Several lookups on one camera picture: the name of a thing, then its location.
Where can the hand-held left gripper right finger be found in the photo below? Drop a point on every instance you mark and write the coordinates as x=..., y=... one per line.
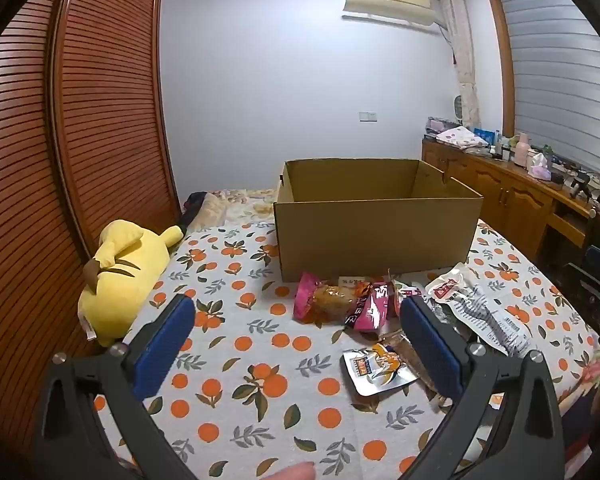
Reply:
x=430, y=345

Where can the pale patterned curtain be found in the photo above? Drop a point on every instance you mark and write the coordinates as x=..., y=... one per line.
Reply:
x=462, y=50

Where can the wooden sideboard cabinet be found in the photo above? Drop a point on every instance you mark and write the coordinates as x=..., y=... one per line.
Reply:
x=510, y=195

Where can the folded floral cloth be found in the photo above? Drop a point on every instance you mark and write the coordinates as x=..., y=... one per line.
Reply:
x=460, y=137

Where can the wooden window frame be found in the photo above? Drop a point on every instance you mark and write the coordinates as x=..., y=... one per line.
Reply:
x=502, y=60

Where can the cardboard box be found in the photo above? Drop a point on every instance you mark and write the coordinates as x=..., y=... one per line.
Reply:
x=370, y=240

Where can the white printed snack packet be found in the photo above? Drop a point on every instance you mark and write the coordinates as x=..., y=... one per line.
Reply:
x=495, y=322

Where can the pink bottle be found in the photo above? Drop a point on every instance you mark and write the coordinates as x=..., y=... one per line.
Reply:
x=521, y=149

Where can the white wall switch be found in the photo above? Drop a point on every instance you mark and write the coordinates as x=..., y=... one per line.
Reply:
x=368, y=116

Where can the small white fan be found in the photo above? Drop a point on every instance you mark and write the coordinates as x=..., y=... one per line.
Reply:
x=460, y=109

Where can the silver cartoon snack packet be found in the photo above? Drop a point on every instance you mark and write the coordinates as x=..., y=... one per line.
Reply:
x=375, y=370

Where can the black device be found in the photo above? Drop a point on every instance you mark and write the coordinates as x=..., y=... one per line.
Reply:
x=580, y=182

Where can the yellow plush toy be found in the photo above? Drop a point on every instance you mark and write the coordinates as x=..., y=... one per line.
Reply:
x=125, y=270

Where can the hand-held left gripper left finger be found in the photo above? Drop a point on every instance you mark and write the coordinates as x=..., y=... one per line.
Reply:
x=162, y=345

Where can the pink tissue bag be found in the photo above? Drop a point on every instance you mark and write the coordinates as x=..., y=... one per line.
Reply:
x=539, y=167

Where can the folded purple cloth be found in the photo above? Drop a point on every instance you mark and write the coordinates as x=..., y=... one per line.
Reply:
x=439, y=125

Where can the blue box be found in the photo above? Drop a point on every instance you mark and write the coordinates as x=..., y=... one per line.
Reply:
x=485, y=135

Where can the wooden louvred wardrobe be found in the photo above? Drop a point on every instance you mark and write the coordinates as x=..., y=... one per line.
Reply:
x=95, y=110

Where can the orange print bedsheet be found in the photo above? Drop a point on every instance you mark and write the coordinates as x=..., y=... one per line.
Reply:
x=260, y=360

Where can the floral blanket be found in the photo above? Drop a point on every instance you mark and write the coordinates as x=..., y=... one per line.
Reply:
x=235, y=205

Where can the person's left hand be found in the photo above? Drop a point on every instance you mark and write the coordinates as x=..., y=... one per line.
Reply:
x=295, y=473

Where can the red and white snack packet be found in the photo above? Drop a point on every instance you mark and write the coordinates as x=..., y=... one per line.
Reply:
x=447, y=287

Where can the grey window blind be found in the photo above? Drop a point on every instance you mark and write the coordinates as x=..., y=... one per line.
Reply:
x=555, y=70

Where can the pink packet with brown snack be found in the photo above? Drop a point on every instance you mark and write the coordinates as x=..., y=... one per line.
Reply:
x=325, y=297

